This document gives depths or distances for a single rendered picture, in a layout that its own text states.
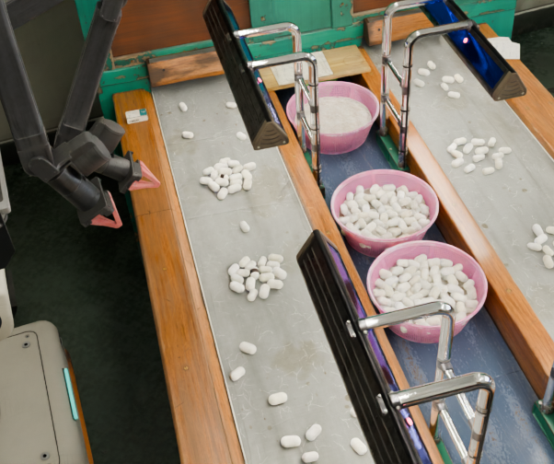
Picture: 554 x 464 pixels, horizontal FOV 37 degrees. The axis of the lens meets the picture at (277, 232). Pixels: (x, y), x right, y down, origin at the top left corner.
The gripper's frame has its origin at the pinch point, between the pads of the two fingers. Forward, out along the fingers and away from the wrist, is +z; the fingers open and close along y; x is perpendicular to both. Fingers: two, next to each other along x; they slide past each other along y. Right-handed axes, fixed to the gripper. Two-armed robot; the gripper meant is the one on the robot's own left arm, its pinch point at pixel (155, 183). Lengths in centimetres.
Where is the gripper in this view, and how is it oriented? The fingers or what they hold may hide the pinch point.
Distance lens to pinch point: 209.6
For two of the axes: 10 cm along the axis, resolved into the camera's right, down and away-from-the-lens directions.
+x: -5.8, 6.9, 4.3
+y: -2.3, -6.5, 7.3
